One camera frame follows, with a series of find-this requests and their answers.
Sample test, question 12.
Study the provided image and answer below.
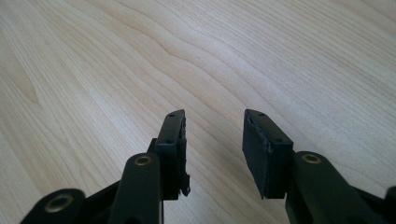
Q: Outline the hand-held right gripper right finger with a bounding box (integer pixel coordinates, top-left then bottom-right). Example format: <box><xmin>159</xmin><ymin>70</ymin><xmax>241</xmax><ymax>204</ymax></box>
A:
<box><xmin>241</xmin><ymin>108</ymin><xmax>296</xmax><ymax>201</ymax></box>

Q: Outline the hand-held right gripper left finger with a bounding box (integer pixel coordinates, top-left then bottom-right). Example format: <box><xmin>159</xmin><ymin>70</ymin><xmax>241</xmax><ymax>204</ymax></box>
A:
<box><xmin>147</xmin><ymin>108</ymin><xmax>191</xmax><ymax>201</ymax></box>

